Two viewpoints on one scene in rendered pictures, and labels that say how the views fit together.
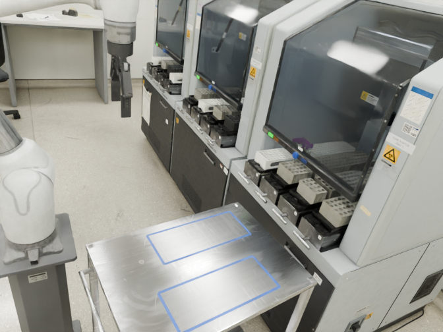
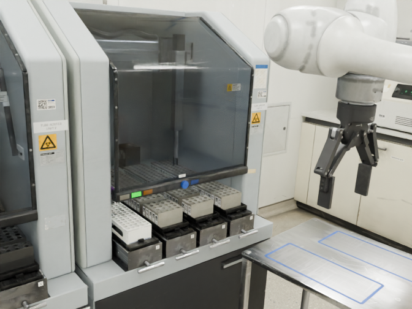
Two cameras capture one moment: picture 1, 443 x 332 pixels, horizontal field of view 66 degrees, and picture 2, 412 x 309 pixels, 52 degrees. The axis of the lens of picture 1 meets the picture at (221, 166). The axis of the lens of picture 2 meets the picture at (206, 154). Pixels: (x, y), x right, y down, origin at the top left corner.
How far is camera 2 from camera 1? 185 cm
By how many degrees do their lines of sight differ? 88
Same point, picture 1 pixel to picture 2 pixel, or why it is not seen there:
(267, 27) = (59, 64)
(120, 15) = not seen: hidden behind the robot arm
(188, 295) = (397, 268)
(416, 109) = (262, 79)
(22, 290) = not seen: outside the picture
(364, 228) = (254, 184)
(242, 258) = (327, 246)
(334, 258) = (255, 223)
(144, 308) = not seen: outside the picture
